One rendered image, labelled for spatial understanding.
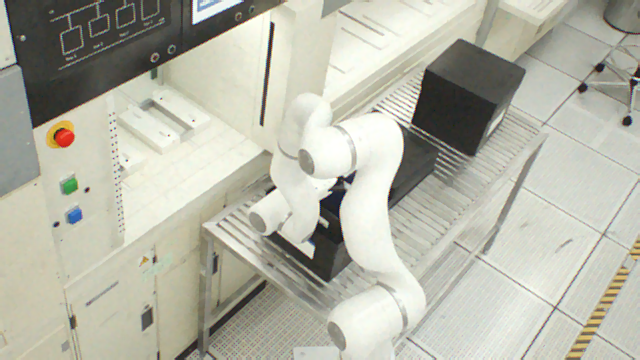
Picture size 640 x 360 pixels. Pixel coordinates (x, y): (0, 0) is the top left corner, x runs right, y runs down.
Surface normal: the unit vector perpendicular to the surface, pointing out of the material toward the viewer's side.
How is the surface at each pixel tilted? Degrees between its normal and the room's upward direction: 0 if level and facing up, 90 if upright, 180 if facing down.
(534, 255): 0
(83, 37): 90
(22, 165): 90
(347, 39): 0
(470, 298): 0
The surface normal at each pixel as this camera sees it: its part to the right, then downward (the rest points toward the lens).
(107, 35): 0.78, 0.51
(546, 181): 0.14, -0.71
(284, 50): -0.61, 0.48
